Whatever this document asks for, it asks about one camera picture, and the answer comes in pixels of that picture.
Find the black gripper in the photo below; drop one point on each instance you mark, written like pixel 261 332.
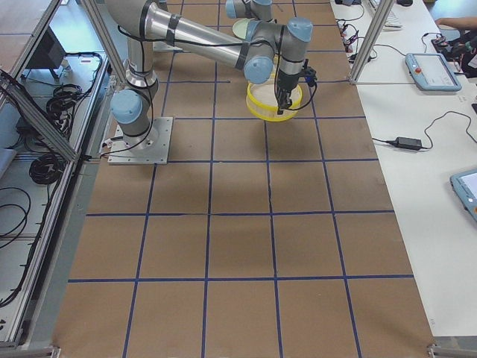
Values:
pixel 286 81

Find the yellow top steamer layer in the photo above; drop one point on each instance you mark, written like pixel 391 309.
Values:
pixel 261 102

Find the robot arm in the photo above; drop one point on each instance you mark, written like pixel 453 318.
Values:
pixel 268 49
pixel 253 9

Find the light green plate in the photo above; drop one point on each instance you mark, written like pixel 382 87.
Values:
pixel 239 28

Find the black power brick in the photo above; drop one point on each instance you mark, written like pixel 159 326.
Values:
pixel 406 143

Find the teach pendant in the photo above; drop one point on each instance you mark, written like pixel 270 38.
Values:
pixel 431 72
pixel 464 186

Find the aluminium frame post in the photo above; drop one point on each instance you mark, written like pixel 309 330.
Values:
pixel 373 31

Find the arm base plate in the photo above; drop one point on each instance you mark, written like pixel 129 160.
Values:
pixel 149 148

